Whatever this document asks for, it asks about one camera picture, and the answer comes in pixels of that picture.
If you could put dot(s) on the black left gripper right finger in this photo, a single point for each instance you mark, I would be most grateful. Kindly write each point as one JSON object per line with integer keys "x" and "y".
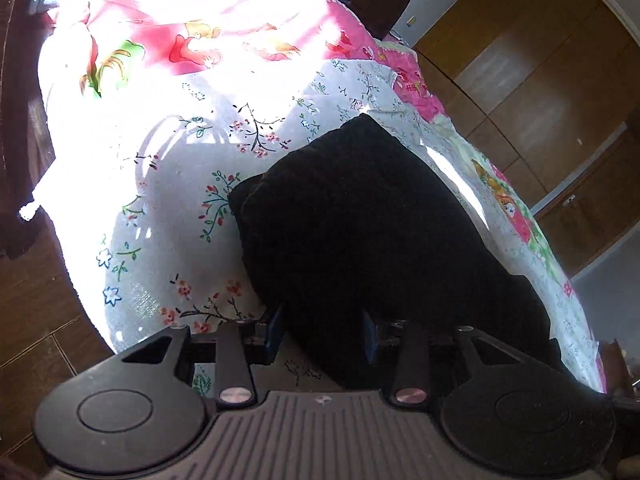
{"x": 398, "y": 353}

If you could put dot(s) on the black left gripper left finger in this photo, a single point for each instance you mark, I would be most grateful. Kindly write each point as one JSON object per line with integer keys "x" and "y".
{"x": 239, "y": 345}

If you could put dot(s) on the black pants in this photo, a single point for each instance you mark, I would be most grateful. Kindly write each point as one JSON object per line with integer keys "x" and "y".
{"x": 355, "y": 226}

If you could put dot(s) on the floral pink white bed quilt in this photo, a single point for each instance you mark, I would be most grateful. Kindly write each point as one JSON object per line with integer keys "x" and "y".
{"x": 159, "y": 109}

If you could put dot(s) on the wooden wardrobe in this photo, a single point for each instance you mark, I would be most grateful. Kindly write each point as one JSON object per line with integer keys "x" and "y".
{"x": 548, "y": 90}

